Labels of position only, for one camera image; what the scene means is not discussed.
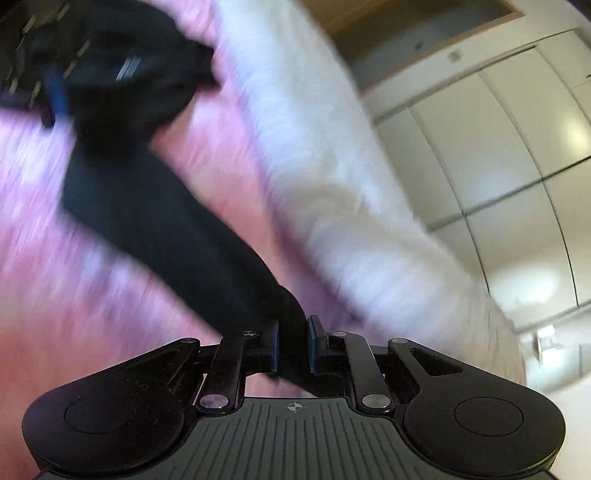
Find white wardrobe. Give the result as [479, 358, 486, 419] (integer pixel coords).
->
[368, 30, 590, 330]

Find pink rose bed blanket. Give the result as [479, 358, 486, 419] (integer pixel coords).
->
[0, 0, 371, 471]

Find black garment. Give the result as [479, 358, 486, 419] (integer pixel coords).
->
[1, 1, 318, 396]

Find grey striped rolled duvet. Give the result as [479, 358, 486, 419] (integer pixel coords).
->
[215, 1, 526, 384]

